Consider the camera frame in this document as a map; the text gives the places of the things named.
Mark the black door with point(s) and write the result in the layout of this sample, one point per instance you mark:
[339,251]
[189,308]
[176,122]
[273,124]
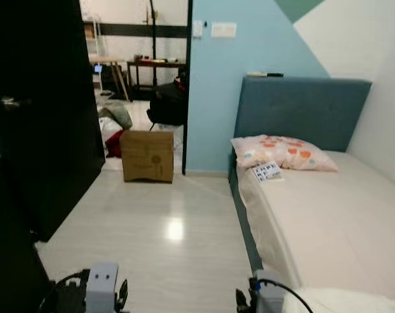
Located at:
[47,117]

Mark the small black object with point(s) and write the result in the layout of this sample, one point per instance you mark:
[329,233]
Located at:
[275,74]

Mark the red cloth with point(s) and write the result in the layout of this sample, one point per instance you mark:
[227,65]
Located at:
[114,145]

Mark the black door frame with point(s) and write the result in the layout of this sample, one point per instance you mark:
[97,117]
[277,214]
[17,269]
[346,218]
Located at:
[187,85]

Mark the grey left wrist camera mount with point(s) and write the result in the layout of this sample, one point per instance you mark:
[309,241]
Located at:
[102,287]

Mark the grey cloth bag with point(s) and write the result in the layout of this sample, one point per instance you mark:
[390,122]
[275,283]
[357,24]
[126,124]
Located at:
[118,116]

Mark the white wall switch panel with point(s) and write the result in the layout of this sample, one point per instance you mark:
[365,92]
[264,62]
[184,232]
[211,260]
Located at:
[223,30]

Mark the white blue print packet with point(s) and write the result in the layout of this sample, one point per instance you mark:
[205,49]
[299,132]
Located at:
[267,172]

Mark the dark wood table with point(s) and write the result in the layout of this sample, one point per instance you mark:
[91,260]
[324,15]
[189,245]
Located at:
[155,64]

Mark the brown cardboard box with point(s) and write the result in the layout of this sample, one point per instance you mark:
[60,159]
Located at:
[147,156]

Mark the black cabinet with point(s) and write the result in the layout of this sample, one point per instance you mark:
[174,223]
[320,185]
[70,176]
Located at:
[12,248]

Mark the white shelf rack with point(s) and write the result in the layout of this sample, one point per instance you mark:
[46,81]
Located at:
[93,39]

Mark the teal bed base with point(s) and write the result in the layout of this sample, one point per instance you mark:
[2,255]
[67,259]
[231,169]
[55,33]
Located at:
[244,222]

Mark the teal upholstered headboard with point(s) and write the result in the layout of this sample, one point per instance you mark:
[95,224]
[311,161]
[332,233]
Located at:
[302,111]

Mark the black stand pole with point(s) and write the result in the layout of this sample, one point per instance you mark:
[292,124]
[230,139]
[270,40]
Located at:
[153,39]

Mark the white wall bracket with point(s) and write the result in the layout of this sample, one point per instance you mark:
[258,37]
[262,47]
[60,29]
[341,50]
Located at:
[197,29]

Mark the bulging white plastic bag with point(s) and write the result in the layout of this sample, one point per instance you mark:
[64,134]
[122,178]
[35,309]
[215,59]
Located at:
[109,127]

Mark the black luggage bag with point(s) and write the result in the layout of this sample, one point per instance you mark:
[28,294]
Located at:
[168,104]

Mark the white remote control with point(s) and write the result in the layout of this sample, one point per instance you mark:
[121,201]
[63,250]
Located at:
[257,74]

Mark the pink patterned pillow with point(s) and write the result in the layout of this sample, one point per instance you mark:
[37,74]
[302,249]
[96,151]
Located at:
[282,151]

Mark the light wood table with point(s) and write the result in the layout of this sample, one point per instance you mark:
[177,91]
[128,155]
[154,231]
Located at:
[113,63]

